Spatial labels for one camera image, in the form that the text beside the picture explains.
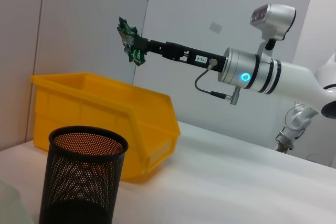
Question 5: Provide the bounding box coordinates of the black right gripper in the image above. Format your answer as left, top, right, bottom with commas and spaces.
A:
134, 35, 228, 73

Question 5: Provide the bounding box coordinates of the green plastic wrapper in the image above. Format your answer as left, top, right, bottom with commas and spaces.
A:
117, 16, 146, 66

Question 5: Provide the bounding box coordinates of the black mesh pen holder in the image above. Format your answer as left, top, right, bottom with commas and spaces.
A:
39, 125, 129, 224

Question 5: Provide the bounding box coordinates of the green glass fruit plate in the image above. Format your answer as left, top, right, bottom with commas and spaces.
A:
0, 179, 34, 224

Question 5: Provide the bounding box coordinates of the yellow plastic bin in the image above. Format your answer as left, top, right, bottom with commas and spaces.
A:
30, 71, 181, 183

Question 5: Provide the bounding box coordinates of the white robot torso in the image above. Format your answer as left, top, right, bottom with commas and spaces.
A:
314, 52, 336, 91

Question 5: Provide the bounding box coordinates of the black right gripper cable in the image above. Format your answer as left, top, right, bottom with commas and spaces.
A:
194, 58, 242, 106

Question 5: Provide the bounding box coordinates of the white wall sticker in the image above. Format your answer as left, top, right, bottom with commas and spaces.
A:
209, 22, 224, 33

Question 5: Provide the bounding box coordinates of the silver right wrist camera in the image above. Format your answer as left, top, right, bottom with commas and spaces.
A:
249, 4, 297, 59

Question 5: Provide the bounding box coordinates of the white machine with cables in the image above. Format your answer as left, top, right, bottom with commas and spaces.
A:
275, 102, 319, 154

